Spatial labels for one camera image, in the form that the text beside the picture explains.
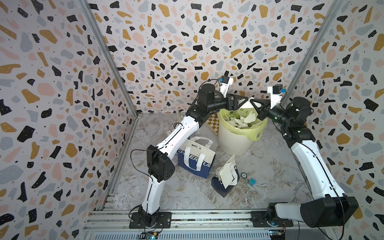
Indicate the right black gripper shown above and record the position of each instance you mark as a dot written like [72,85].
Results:
[263,112]

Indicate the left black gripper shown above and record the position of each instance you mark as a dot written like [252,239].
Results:
[235,103]

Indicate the torn receipt scrap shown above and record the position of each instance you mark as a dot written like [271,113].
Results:
[250,118]

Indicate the navy white tote bag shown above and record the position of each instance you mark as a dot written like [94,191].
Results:
[195,156]

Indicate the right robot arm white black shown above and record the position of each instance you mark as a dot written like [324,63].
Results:
[330,206]

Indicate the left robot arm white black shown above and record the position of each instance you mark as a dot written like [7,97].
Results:
[159,157]

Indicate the paper scraps in bin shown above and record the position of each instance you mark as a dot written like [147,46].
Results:
[236,119]

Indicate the yellow-green bin liner bag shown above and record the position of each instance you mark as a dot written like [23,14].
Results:
[243,122]

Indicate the wooden checkerboard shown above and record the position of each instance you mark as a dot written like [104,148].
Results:
[213,123]

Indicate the white plastic trash bin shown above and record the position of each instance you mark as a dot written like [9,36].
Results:
[235,141]

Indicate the small teal cube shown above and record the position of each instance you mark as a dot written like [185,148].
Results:
[252,182]

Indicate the near navy tote bag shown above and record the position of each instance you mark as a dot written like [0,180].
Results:
[217,184]

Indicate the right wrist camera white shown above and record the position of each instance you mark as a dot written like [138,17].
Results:
[276,94]

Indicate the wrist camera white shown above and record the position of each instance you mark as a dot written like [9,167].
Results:
[225,82]
[276,94]

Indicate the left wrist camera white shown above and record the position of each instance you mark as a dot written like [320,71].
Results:
[225,82]

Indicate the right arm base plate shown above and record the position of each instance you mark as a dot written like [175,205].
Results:
[264,219]

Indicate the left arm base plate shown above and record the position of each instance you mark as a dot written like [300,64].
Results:
[159,220]

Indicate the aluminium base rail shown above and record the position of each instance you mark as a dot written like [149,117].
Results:
[199,225]

